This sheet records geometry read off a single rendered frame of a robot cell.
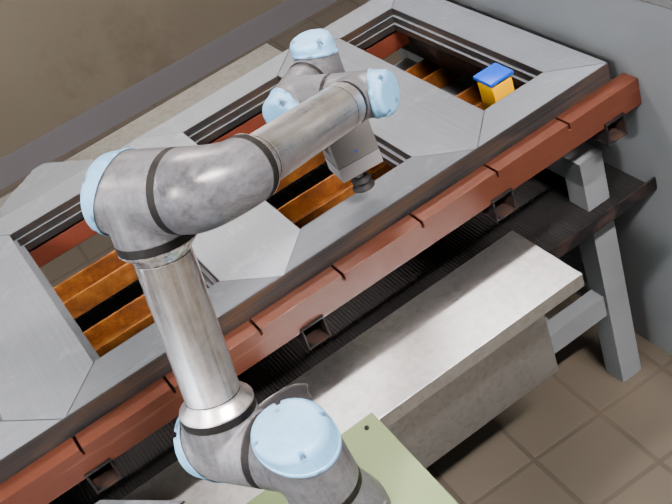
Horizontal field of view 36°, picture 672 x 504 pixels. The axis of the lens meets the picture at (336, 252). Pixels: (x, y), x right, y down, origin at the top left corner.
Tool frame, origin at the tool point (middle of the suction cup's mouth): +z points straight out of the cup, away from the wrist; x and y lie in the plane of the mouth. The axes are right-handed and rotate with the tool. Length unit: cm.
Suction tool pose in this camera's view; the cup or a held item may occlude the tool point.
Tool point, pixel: (363, 185)
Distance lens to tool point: 191.0
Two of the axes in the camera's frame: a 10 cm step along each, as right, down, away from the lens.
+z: 3.0, 7.4, 6.0
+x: 4.2, 4.6, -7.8
